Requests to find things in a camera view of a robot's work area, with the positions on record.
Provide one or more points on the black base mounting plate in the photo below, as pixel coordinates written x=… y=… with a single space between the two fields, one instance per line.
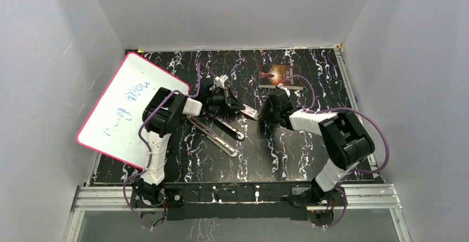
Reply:
x=183 y=201

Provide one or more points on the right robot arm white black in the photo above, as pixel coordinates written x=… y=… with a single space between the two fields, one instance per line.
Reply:
x=346 y=140

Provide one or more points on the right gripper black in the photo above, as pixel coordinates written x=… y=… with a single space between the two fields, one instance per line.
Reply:
x=263 y=115

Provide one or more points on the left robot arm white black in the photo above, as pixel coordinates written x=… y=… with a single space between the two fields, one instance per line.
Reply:
x=162 y=116

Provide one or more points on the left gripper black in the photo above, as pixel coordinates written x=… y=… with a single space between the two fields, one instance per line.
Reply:
x=230 y=101

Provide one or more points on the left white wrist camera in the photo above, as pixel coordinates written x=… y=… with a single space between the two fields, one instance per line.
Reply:
x=220 y=83

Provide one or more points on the aluminium frame rail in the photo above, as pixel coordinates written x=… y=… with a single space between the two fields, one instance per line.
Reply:
x=117 y=198

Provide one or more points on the dark paperback book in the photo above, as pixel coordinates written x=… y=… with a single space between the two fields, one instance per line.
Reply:
x=272 y=75

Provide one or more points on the pink-framed whiteboard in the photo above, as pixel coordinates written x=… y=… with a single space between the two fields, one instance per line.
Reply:
x=112 y=126

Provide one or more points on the small red staple box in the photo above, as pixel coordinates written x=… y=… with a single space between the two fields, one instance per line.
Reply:
x=250 y=112

